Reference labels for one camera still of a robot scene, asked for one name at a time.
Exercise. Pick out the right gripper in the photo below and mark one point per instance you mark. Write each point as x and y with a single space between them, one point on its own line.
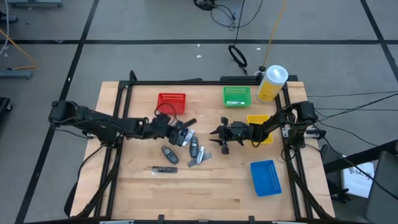
228 137

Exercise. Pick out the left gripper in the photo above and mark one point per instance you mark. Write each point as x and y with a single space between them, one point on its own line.
155 132

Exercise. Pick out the dark blue toiletry packet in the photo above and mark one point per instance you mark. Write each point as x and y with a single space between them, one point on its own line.
183 137

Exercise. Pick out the grey silver remote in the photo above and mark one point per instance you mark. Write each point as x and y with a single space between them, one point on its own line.
207 155

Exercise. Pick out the red plastic basket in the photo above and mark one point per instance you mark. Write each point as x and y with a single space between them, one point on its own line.
168 99

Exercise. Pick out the yellow plastic basket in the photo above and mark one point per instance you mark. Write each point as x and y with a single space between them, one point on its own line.
256 119

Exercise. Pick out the blue plastic basket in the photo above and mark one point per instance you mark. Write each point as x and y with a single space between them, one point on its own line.
265 179

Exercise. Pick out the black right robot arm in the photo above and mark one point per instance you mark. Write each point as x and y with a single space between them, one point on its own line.
280 118

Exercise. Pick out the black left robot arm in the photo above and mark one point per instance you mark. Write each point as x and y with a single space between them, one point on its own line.
93 119

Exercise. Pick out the green plastic basket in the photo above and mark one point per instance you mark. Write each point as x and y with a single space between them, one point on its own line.
236 93

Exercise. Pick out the yellow wipes canister white lid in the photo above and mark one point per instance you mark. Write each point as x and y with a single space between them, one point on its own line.
269 90

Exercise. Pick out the black round knob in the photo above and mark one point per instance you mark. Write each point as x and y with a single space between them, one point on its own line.
262 68

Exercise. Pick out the black table clamp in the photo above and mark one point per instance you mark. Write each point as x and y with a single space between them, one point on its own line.
161 219
252 219

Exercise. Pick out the black caster base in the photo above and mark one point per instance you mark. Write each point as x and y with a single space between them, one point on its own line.
340 194

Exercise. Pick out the black beam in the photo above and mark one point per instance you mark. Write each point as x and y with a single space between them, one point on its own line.
357 158

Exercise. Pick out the grey chair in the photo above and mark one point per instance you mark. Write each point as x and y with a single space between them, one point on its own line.
384 193

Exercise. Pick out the grey stand foot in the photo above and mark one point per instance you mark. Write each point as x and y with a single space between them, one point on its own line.
15 74
34 3

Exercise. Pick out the black floor object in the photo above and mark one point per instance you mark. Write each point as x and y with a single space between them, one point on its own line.
3 104

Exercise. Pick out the person's shoe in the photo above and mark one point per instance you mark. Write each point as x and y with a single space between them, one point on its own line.
7 18

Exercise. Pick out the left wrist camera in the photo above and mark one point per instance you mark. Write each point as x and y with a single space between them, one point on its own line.
163 119

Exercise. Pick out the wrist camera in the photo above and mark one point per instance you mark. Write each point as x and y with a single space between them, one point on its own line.
163 119
239 126

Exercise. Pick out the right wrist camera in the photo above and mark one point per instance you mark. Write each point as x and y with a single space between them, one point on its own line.
239 126

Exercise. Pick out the black aluminium table frame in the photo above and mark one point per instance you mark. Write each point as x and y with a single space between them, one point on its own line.
202 82

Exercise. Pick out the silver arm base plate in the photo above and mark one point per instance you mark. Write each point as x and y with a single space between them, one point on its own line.
286 130
90 134

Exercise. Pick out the silver edge bracket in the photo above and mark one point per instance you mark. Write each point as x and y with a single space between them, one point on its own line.
116 222
289 222

